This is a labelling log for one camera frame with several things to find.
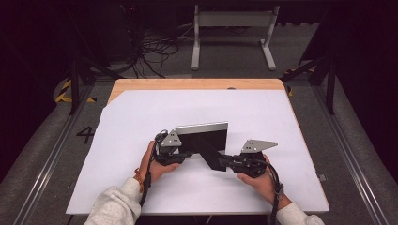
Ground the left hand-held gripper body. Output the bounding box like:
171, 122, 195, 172
154, 128, 189, 167

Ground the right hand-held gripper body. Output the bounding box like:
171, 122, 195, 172
231, 139, 279, 179

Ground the black square sheet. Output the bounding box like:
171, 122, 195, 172
174, 121, 229, 173

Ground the person's left hand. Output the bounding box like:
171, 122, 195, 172
139, 141, 181, 184

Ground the person's right hand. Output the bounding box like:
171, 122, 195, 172
237, 170, 292, 210

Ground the white board sheet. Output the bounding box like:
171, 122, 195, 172
65, 89, 330, 216

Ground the black metal stand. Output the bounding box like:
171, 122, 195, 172
280, 55, 337, 116
64, 8, 126, 116

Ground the white metal stand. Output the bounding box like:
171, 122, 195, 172
191, 4, 281, 71

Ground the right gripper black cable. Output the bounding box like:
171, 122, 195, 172
254, 158, 285, 225

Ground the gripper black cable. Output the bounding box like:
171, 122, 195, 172
254, 158, 285, 225
139, 129, 170, 207

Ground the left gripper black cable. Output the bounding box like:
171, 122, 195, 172
139, 129, 170, 207

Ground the orange beaded bracelet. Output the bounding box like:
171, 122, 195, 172
134, 168, 145, 193

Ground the bundle of black cables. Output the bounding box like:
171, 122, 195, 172
120, 4, 181, 79

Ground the aluminium floor rail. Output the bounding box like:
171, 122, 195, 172
313, 83, 390, 225
12, 83, 95, 225

